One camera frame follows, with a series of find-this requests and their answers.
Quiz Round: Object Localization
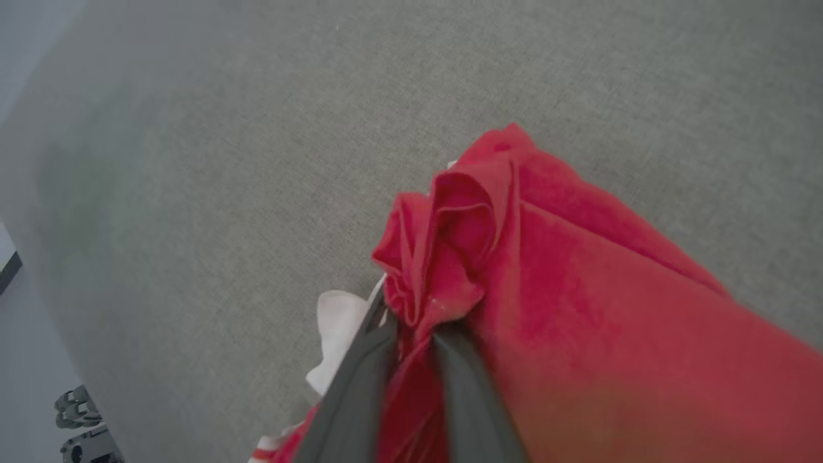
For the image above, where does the red white basketball jersey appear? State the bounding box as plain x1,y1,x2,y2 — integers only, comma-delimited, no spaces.
248,122,823,463

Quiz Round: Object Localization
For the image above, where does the grey fabric sofa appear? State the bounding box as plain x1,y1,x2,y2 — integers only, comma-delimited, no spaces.
0,0,823,463

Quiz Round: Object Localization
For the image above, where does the white and black box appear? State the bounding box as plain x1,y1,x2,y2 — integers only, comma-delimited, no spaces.
0,222,24,296

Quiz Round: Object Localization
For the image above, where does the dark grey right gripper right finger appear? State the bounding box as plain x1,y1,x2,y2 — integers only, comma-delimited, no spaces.
430,320,532,463

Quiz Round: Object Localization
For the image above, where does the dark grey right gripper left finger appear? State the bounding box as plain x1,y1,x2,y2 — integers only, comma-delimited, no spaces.
293,288,401,463

